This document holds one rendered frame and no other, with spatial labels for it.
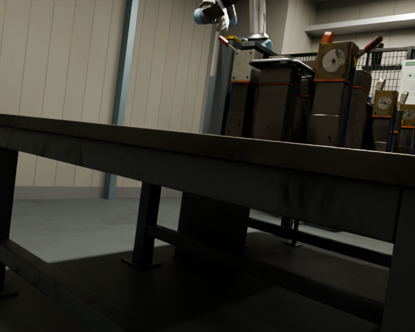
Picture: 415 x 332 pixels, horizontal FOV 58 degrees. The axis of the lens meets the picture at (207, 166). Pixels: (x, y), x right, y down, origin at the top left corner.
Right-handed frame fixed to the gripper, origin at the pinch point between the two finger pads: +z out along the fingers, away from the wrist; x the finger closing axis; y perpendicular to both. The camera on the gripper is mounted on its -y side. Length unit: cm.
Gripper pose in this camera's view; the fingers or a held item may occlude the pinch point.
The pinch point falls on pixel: (215, 16)
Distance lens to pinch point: 164.0
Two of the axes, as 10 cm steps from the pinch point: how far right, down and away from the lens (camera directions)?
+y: -7.8, 3.4, 5.3
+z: -1.7, 6.9, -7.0
